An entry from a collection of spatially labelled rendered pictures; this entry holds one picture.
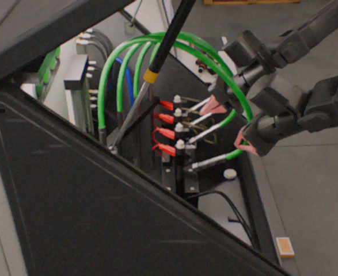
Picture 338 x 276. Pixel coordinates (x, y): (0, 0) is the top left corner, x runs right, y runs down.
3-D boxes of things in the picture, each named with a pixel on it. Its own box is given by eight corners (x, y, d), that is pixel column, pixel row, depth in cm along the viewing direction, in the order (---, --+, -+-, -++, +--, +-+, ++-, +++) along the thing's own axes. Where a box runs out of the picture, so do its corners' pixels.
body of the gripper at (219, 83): (213, 75, 106) (237, 57, 102) (240, 104, 109) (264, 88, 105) (209, 87, 101) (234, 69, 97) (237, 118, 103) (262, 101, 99)
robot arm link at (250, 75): (278, 79, 96) (280, 68, 100) (258, 55, 94) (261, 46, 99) (252, 96, 100) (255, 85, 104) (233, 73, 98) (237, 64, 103)
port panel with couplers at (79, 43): (95, 125, 131) (84, 24, 113) (84, 125, 131) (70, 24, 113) (101, 103, 142) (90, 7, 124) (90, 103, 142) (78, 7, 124)
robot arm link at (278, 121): (314, 133, 80) (323, 110, 82) (287, 111, 78) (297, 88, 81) (288, 142, 86) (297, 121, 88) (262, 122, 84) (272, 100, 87)
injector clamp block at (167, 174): (197, 231, 125) (198, 191, 117) (162, 232, 125) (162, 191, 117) (190, 158, 153) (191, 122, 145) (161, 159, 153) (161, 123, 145)
